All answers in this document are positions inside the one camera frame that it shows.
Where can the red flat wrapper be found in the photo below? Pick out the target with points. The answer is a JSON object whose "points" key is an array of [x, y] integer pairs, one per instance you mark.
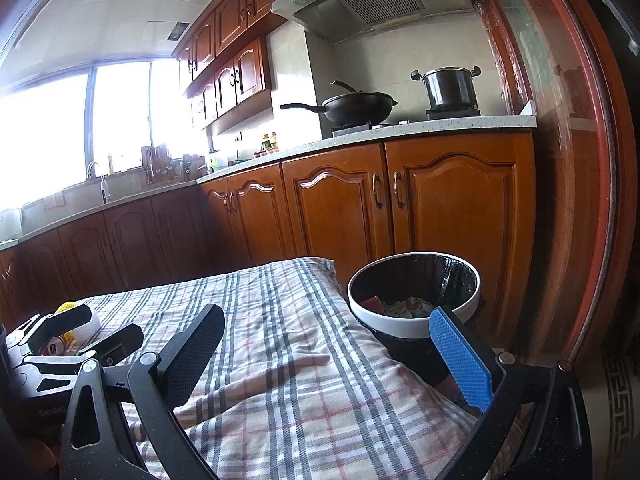
{"points": [[371, 306]]}

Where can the wooden lower cabinet row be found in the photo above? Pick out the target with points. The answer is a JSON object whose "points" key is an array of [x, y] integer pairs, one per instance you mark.
{"points": [[125, 245]]}

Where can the steel range hood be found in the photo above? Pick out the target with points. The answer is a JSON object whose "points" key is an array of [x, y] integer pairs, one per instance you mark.
{"points": [[380, 0]]}

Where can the patterned rug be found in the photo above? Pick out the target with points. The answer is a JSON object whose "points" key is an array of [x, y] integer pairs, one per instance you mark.
{"points": [[620, 400]]}

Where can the black wok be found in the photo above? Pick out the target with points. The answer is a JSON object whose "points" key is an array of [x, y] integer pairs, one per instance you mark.
{"points": [[357, 105]]}

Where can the gas stove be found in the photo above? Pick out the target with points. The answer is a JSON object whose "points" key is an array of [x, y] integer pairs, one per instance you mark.
{"points": [[452, 112]]}

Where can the plaid cloth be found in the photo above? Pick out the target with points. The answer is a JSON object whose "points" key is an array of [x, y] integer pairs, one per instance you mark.
{"points": [[300, 360]]}

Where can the chrome sink faucet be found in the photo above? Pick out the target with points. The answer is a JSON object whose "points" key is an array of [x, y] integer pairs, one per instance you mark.
{"points": [[102, 182]]}

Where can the knife and utensil rack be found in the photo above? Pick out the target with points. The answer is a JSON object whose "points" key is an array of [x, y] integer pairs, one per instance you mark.
{"points": [[157, 162]]}

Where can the group of seasoning bottles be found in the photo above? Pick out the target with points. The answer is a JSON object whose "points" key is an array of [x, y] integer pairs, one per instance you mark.
{"points": [[267, 144]]}

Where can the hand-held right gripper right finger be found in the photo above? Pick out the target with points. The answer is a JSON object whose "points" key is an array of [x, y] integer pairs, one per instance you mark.
{"points": [[460, 360]]}

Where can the yellow white bottle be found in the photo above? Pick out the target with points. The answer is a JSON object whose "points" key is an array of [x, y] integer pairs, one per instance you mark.
{"points": [[90, 327]]}

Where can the black bin liner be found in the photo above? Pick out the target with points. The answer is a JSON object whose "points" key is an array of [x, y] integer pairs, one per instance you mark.
{"points": [[450, 280]]}

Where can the wooden upper cabinets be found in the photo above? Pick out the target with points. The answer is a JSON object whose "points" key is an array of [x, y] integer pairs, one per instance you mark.
{"points": [[240, 35]]}

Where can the kitchen window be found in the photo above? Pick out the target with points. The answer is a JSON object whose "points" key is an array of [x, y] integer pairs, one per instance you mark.
{"points": [[75, 125]]}

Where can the black cooking pot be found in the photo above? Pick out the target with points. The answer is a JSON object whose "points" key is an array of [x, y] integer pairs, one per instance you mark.
{"points": [[450, 87]]}

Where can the wooden cabinet door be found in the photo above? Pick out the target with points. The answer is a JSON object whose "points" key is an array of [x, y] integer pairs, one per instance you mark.
{"points": [[460, 230], [335, 210], [260, 215], [215, 225]]}

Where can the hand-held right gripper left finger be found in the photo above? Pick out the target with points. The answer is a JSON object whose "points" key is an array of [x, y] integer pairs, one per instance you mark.
{"points": [[192, 355]]}

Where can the glass sliding door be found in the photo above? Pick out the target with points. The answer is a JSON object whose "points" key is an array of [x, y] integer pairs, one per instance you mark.
{"points": [[565, 160]]}

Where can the square ceiling vent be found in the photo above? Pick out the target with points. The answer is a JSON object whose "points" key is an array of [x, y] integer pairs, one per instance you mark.
{"points": [[177, 31]]}

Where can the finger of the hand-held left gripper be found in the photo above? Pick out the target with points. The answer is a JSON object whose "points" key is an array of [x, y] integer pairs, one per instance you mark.
{"points": [[67, 320], [122, 340]]}

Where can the white round trash bin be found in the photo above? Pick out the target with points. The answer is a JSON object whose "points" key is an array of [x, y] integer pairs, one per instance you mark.
{"points": [[400, 327]]}

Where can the silver plastic snack wrapper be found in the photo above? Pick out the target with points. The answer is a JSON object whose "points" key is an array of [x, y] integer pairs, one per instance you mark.
{"points": [[407, 307]]}

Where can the speckled kitchen countertop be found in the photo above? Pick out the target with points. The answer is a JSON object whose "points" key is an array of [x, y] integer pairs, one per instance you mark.
{"points": [[490, 122]]}

